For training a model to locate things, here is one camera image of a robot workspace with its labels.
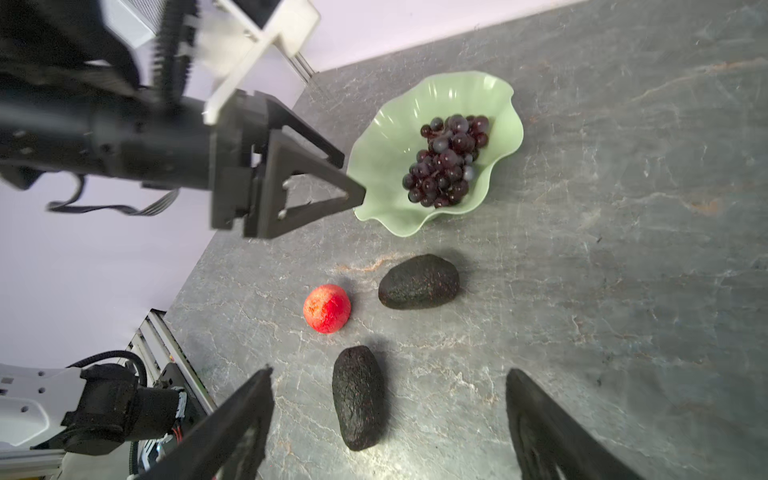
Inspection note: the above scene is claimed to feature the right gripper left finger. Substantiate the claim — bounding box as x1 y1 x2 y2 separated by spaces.
139 366 275 480

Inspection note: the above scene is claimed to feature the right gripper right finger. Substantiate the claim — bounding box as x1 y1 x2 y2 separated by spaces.
506 368 640 479

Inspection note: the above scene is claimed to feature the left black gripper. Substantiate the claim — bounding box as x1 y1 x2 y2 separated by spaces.
209 90 366 239

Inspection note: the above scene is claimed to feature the dark avocado front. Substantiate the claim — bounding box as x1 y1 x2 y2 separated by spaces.
331 345 388 451

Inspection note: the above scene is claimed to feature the dark avocado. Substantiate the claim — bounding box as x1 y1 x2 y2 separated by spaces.
378 254 461 310
331 345 388 451

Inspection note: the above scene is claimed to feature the red apple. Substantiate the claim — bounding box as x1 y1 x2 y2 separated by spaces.
303 284 351 334

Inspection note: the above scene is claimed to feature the dark purple grape bunch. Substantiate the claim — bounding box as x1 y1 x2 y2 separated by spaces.
401 114 490 209

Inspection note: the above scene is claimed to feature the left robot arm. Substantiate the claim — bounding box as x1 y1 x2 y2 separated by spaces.
1 1 366 239

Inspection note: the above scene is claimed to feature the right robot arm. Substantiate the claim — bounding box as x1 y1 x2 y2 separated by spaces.
1 351 635 479

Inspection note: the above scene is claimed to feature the green wavy fruit bowl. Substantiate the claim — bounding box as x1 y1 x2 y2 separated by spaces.
347 71 524 237

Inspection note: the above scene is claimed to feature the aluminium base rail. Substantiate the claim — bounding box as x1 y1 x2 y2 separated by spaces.
128 310 215 479

